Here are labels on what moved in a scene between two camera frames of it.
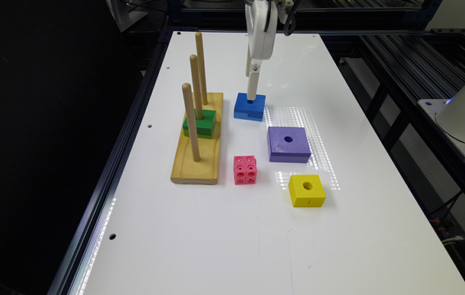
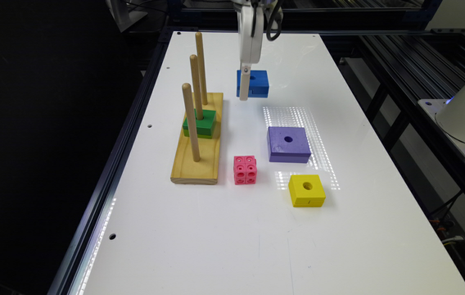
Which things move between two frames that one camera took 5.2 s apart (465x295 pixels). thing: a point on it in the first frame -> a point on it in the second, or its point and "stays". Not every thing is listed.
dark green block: (206, 125) stays
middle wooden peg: (196, 86) stays
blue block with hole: (249, 109) -> (259, 84)
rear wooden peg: (201, 66) stays
